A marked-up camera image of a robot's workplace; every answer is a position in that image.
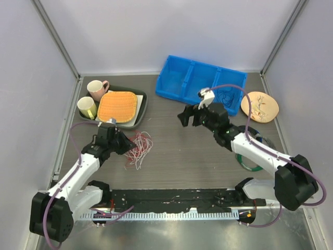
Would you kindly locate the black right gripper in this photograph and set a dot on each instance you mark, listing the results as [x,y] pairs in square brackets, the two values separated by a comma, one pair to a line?
[189,111]

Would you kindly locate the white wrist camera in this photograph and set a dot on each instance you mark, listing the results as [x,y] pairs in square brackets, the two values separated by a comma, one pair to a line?
[110,123]
[207,97]

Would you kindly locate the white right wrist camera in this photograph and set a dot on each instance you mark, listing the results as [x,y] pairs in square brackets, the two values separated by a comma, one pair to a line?
[207,97]

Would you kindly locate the yellow green ceramic mug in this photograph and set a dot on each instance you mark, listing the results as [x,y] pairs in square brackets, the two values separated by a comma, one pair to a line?
[87,107]

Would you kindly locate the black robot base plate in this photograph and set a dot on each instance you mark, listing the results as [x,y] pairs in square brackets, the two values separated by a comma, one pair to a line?
[175,201]

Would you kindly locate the blue three-compartment plastic bin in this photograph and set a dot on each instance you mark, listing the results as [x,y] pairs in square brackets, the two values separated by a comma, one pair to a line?
[181,79]

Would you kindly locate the pink ceramic mug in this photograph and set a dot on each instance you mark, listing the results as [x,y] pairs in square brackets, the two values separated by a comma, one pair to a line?
[98,89]

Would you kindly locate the orange woven mat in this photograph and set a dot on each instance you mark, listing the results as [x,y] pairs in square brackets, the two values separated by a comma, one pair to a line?
[117,106]

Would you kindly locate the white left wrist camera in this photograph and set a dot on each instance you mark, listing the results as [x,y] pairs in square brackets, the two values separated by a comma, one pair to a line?
[110,123]

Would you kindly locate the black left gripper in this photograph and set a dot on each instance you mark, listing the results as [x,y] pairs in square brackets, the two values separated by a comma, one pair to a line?
[127,145]

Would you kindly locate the aluminium frame post right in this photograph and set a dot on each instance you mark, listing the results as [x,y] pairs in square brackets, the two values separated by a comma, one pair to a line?
[299,7]

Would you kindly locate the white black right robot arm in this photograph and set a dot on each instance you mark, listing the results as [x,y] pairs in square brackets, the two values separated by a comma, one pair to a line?
[292,184]

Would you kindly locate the aluminium frame post left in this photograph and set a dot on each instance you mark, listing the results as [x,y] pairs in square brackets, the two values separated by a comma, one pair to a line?
[55,36]

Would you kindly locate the aluminium frame post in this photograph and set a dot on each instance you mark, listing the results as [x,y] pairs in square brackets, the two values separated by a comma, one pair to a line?
[299,7]
[55,36]

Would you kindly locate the beige decorated ceramic plate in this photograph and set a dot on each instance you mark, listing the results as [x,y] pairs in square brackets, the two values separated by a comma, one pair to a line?
[264,108]

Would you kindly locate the slotted cable duct rail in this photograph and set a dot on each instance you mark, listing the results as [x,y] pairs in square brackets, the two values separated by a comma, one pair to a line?
[191,215]

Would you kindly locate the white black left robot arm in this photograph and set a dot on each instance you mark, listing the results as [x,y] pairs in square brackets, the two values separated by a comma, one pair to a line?
[54,212]

